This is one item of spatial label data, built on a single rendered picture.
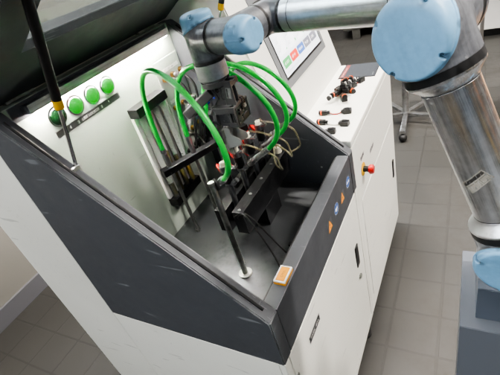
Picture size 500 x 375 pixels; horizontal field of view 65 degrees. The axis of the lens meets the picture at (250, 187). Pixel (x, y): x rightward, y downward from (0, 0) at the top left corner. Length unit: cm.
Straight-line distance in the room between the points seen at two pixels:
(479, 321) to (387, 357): 91
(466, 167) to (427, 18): 24
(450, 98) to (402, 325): 148
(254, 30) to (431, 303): 158
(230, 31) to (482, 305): 79
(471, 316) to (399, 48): 66
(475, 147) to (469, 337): 52
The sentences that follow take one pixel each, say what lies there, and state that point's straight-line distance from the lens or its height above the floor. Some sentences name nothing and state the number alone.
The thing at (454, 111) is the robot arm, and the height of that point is 134.
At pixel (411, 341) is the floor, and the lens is 195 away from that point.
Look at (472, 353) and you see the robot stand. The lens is 111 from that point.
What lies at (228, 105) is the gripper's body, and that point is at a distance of 96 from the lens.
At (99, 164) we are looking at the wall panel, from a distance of 115.
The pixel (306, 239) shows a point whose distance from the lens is 102.
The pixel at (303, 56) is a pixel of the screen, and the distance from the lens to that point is 165.
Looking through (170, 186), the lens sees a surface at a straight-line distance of 132.
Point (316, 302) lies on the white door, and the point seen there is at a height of 75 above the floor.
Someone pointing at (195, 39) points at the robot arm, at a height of 147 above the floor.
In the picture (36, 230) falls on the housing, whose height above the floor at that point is 112.
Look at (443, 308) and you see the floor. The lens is 206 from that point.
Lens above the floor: 164
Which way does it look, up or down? 33 degrees down
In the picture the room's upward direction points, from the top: 18 degrees counter-clockwise
